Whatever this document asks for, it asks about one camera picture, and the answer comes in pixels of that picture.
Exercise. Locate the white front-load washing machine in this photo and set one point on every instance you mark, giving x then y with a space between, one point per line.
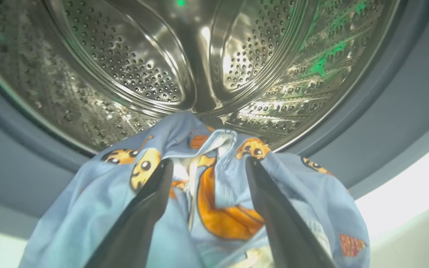
415 230

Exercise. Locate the blue cartoon print garment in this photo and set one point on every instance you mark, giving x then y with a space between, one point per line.
229 216

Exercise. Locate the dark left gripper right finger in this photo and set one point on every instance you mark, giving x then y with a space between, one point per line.
285 230

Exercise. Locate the grey rubber door gasket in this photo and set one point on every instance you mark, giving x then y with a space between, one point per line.
404 111

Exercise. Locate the perforated steel washer drum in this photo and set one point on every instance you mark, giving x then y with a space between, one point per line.
125 56

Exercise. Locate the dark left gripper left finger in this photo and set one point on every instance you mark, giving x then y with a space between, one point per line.
136 227

